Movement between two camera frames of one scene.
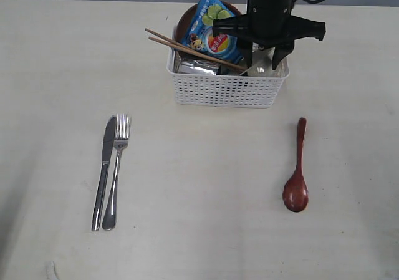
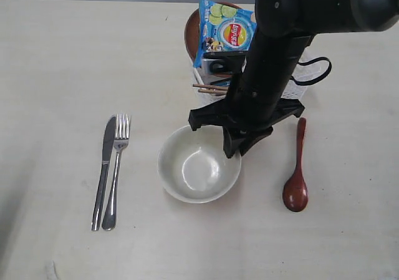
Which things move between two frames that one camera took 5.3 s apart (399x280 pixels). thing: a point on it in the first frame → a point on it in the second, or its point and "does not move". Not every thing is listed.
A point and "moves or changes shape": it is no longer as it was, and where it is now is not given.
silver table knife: x=108 y=148 does not move
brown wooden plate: x=185 y=20 → x=192 y=28
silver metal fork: x=122 y=135 does not move
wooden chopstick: x=196 y=53 → x=212 y=91
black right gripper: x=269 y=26 → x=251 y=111
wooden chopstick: x=197 y=49 → x=211 y=86
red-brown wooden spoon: x=295 y=193 does not move
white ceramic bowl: x=262 y=63 moves or changes shape
